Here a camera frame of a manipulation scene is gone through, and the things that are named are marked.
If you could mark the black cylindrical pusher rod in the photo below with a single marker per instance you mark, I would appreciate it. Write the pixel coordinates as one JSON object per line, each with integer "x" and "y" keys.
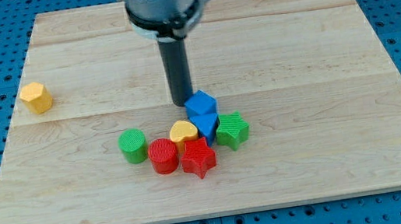
{"x": 175, "y": 61}

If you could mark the yellow hexagon block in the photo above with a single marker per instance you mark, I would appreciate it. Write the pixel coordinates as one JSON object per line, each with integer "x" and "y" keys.
{"x": 36, "y": 97}

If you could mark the yellow heart block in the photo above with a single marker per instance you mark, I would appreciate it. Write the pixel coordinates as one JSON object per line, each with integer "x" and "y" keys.
{"x": 182, "y": 132}

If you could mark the green cylinder block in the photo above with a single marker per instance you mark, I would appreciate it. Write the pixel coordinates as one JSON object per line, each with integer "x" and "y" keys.
{"x": 132, "y": 144}

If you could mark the red cylinder block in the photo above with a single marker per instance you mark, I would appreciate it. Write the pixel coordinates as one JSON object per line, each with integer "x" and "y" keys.
{"x": 163, "y": 155}

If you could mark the blue triangle block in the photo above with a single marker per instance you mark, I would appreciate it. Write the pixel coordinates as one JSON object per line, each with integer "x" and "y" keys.
{"x": 207, "y": 125}

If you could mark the green star block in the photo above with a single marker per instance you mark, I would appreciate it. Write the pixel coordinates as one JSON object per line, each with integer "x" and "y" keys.
{"x": 232, "y": 130}

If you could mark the red star block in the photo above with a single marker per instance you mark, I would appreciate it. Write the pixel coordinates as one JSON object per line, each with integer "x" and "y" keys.
{"x": 198, "y": 157}

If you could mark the light wooden board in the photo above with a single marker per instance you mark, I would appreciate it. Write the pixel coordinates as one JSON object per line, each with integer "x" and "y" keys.
{"x": 315, "y": 84}

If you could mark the blue cube block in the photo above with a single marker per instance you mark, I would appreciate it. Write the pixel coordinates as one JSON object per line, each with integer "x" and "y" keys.
{"x": 200, "y": 103}

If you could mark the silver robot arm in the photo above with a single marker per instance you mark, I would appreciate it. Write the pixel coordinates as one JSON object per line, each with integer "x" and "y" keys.
{"x": 164, "y": 20}

